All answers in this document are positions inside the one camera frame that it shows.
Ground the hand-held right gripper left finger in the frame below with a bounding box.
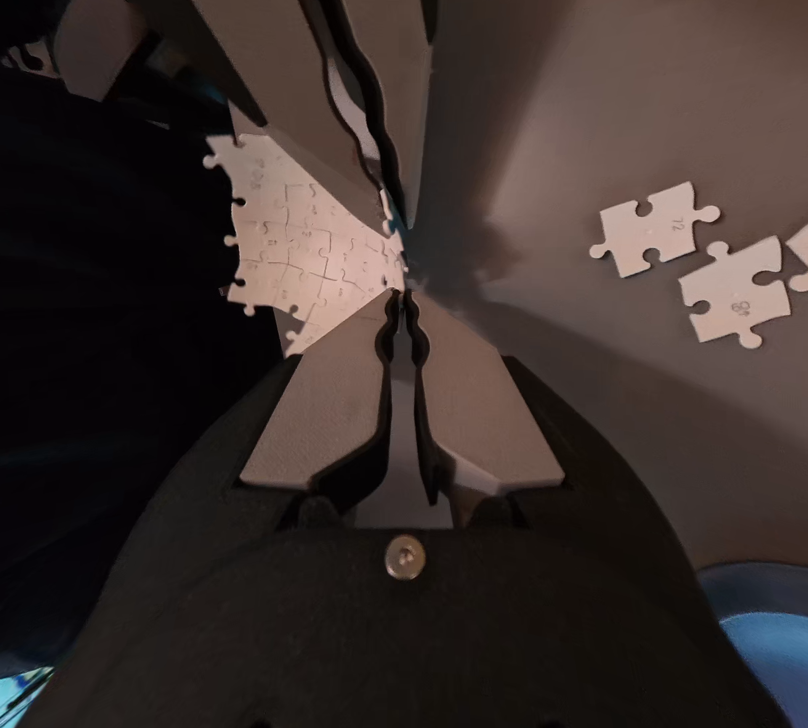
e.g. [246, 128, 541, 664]
[239, 289, 402, 516]

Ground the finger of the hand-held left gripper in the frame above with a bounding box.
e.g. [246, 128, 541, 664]
[322, 0, 436, 230]
[153, 0, 389, 218]

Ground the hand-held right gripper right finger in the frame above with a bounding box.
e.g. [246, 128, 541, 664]
[409, 290, 567, 528]

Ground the partly built puzzle ball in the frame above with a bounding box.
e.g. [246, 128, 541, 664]
[202, 134, 411, 360]

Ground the grey chair armrest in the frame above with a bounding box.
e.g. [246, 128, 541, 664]
[53, 0, 155, 104]

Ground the person's dark-clothed torso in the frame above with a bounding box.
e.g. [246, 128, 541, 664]
[0, 66, 285, 666]

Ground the blue bowl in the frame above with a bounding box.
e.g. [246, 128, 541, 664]
[697, 563, 808, 728]

